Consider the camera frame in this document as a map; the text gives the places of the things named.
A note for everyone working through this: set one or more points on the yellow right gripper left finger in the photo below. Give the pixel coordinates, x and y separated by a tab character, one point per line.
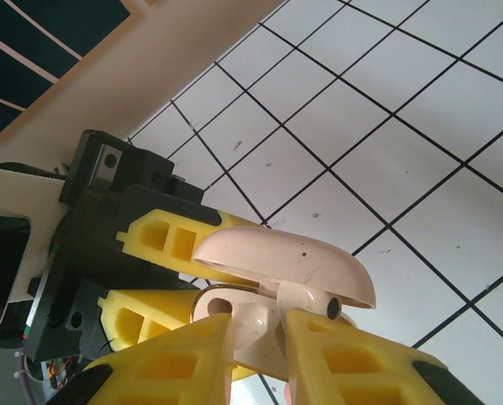
171	367

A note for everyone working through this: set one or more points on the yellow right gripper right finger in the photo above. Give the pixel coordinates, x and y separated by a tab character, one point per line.
361	371

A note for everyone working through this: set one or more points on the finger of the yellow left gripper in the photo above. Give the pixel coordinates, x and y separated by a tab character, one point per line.
169	236
171	308

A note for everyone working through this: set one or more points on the beige earbud charging case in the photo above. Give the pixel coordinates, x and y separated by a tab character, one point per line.
285	253

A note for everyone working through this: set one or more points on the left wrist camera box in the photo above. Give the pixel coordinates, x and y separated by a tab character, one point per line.
2	274

